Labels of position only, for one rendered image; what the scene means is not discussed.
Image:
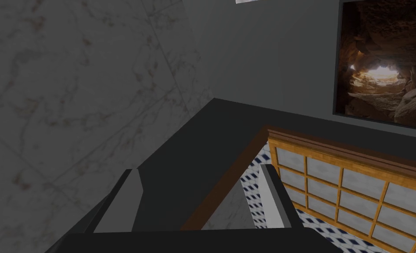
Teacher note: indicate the cave picture in dark frame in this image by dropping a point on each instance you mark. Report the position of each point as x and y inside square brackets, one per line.
[383, 59]

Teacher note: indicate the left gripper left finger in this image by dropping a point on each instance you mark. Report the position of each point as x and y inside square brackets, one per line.
[118, 207]

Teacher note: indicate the wooden cupboard with paned doors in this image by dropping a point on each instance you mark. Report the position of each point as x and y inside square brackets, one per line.
[352, 189]

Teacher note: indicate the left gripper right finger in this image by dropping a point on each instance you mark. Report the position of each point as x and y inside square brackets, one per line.
[276, 203]

